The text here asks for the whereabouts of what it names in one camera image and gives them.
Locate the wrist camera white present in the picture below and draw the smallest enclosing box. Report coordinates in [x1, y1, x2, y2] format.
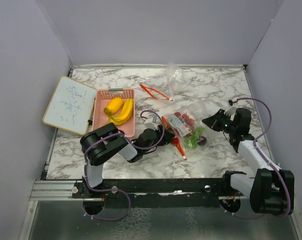
[144, 114, 158, 130]
[224, 99, 237, 117]

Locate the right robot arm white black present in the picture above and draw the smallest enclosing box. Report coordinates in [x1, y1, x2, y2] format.
[202, 108, 294, 216]

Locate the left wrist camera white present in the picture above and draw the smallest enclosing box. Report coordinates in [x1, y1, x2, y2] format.
[144, 114, 158, 130]

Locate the aluminium frame rail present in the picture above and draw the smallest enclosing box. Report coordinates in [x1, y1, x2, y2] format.
[30, 180, 76, 201]

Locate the zip bag with yellow fruit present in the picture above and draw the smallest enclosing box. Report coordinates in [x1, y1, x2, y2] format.
[139, 62, 190, 102]

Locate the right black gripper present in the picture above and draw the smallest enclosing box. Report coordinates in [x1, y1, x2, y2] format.
[202, 108, 237, 134]

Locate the small whiteboard wooden frame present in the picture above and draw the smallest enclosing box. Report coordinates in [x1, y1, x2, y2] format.
[42, 76, 97, 136]

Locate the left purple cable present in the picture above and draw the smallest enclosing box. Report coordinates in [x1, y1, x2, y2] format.
[83, 109, 165, 221]

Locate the zip bag with berries grapes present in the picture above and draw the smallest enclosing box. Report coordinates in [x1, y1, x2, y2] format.
[161, 100, 210, 160]

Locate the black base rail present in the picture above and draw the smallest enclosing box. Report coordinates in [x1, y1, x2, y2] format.
[72, 178, 242, 208]

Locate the red fake berry bunch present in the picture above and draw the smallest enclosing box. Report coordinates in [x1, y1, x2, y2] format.
[168, 112, 195, 141]

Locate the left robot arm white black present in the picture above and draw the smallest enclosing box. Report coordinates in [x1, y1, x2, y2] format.
[80, 123, 175, 198]

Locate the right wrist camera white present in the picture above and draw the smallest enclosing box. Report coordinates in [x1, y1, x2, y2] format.
[224, 99, 237, 117]

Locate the green fake grape bunch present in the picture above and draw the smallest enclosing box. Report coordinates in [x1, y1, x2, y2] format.
[184, 126, 206, 150]

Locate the yellow fake banana bunch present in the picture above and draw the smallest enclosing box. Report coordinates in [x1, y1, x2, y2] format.
[109, 98, 134, 126]

